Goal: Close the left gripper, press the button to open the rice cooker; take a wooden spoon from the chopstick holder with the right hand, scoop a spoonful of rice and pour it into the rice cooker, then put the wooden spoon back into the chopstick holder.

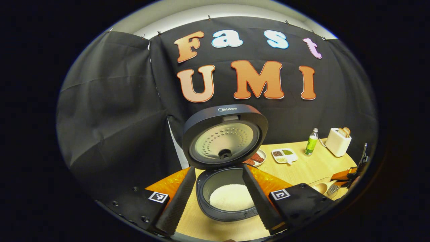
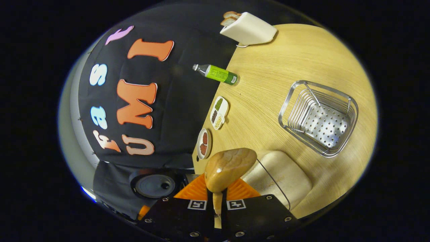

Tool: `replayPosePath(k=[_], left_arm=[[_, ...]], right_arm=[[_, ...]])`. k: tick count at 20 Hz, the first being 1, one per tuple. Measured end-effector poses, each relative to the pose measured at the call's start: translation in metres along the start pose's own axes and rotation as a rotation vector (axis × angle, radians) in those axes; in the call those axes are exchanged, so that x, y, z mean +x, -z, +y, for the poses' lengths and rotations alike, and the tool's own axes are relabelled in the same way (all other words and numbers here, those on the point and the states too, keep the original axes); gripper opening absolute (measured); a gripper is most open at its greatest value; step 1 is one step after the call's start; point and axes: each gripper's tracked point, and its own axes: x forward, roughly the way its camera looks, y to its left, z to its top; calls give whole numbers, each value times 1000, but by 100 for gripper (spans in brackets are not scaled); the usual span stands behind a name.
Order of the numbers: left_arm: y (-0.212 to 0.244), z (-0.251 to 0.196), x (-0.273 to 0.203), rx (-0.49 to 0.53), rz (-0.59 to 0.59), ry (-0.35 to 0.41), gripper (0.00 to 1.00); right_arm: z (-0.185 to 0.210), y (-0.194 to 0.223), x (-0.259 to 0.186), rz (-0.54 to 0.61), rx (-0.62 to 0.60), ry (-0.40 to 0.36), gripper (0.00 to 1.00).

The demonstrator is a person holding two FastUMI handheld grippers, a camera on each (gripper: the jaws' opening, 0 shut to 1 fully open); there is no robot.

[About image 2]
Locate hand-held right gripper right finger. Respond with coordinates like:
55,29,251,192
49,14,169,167
222,177,300,242

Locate wooden spoon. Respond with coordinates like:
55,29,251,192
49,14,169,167
204,148,258,229

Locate ceiling light panel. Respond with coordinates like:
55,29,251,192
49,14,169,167
81,186,98,203

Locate white toaster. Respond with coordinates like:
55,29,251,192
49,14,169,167
220,12,278,46

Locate white divided bean dish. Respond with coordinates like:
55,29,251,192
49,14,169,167
210,96,229,130

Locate green label drink bottle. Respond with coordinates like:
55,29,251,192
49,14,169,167
192,64,239,86

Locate dark grey rice cooker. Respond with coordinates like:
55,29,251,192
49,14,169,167
129,168,195,202

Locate beige rice container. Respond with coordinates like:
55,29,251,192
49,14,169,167
242,150,313,211

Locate metal wire chopstick holder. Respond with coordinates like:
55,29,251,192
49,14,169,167
278,80,359,158

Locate round white plate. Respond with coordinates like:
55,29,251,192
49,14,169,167
197,128,212,160

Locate toast bread slices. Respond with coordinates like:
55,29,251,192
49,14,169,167
220,11,242,27

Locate black backdrop cloth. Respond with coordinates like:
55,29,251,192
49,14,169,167
78,7,237,219

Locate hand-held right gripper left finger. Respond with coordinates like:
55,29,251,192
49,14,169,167
137,173,216,242

